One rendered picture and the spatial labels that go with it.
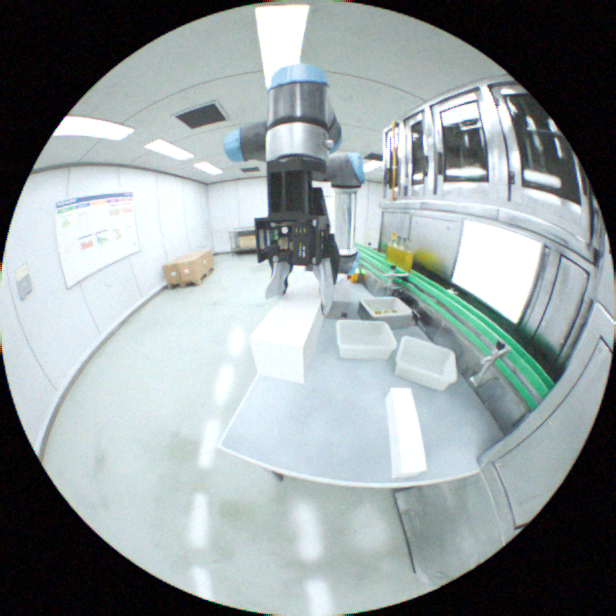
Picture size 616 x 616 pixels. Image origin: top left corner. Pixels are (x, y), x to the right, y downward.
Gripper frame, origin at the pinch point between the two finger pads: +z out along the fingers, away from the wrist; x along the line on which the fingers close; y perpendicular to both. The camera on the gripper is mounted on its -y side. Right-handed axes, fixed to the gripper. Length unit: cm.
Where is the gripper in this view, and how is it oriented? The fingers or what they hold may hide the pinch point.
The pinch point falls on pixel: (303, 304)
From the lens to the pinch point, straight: 29.3
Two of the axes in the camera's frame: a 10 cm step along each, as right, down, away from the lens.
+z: 0.0, 8.7, 4.9
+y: -2.3, 4.8, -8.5
